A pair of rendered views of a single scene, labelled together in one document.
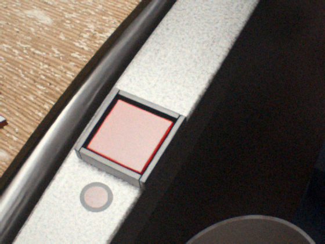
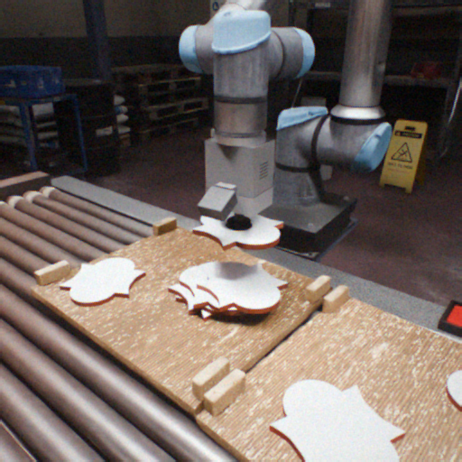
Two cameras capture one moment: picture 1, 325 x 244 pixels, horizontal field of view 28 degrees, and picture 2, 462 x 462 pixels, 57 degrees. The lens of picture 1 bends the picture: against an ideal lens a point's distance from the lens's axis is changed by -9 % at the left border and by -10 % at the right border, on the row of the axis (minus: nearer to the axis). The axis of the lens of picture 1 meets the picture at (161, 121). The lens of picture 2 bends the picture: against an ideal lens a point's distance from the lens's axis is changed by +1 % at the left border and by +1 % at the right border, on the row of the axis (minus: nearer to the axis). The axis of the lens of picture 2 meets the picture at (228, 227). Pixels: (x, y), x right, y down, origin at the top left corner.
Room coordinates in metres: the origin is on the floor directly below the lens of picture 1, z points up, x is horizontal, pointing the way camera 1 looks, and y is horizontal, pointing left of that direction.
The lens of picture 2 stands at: (0.71, 0.60, 1.35)
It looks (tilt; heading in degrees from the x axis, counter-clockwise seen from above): 25 degrees down; 271
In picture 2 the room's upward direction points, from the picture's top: straight up
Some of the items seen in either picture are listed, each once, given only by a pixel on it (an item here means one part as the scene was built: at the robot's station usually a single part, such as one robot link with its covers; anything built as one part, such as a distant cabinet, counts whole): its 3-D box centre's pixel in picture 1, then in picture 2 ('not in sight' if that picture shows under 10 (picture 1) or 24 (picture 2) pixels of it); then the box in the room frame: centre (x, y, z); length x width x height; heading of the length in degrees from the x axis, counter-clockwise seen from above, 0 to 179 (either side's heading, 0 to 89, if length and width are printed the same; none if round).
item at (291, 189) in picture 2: not in sight; (296, 178); (0.56, -0.47, 1.00); 0.15 x 0.15 x 0.10
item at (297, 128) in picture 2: not in sight; (302, 134); (0.56, -0.46, 1.11); 0.13 x 0.12 x 0.14; 144
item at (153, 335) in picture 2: not in sight; (182, 291); (0.81, -0.04, 0.93); 0.41 x 0.35 x 0.02; 141
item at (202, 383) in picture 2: not in sight; (211, 376); (0.75, 0.19, 0.95); 0.06 x 0.02 x 0.03; 51
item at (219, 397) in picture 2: not in sight; (226, 392); (0.73, 0.21, 0.95); 0.06 x 0.02 x 0.03; 49
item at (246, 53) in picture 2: not in sight; (242, 57); (0.71, -0.03, 1.32); 0.09 x 0.08 x 0.11; 54
